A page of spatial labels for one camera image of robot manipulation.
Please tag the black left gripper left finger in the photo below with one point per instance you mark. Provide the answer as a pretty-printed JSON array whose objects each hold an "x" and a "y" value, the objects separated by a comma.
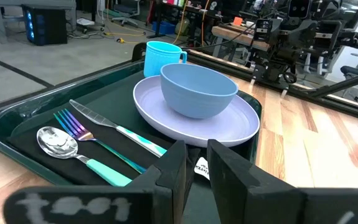
[{"x": 172, "y": 168}]

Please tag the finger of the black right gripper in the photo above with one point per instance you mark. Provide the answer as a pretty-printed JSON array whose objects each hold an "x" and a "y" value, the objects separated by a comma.
[
  {"x": 325, "y": 35},
  {"x": 263, "y": 31}
]

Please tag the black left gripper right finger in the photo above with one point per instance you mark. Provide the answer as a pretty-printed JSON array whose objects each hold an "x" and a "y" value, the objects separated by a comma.
[{"x": 244, "y": 189}]

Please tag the white napkin label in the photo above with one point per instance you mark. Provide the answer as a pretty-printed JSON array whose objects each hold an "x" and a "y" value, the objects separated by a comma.
[{"x": 202, "y": 168}]

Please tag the lavender plate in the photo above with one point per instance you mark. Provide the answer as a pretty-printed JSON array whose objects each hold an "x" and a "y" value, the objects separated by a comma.
[{"x": 228, "y": 127}]

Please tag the blue bowl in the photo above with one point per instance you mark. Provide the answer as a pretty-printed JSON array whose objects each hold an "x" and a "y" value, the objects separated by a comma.
[{"x": 197, "y": 96}]

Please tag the blue plastic mug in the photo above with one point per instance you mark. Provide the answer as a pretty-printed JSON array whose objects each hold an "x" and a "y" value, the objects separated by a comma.
[{"x": 160, "y": 59}]

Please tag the iridescent fork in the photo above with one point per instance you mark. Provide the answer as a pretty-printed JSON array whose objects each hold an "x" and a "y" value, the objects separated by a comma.
[{"x": 73, "y": 126}]

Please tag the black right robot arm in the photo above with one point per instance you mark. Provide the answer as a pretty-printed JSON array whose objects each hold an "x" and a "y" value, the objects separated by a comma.
[{"x": 351, "y": 40}]

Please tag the dark green plastic tray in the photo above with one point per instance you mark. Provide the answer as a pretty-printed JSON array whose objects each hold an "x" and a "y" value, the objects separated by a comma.
[{"x": 10, "y": 124}]

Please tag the small orange object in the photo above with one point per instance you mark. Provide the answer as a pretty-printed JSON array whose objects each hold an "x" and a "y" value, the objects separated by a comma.
[{"x": 238, "y": 21}]

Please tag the wooden workbench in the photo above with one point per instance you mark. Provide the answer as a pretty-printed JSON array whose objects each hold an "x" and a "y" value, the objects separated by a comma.
[{"x": 231, "y": 34}]

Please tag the blue storage bin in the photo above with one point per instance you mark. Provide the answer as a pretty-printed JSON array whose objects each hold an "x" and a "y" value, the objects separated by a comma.
[{"x": 164, "y": 28}]

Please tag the grey office chair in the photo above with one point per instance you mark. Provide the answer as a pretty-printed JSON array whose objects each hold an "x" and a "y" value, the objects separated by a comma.
[{"x": 125, "y": 11}]

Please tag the black computer tower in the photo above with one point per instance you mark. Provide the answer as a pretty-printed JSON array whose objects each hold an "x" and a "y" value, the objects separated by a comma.
[{"x": 46, "y": 26}]

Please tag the grey table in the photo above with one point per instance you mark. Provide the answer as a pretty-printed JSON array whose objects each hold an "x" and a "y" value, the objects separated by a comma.
[{"x": 1, "y": 12}]

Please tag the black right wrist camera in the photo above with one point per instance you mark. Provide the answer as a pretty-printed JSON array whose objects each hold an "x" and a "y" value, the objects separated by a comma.
[{"x": 298, "y": 8}]

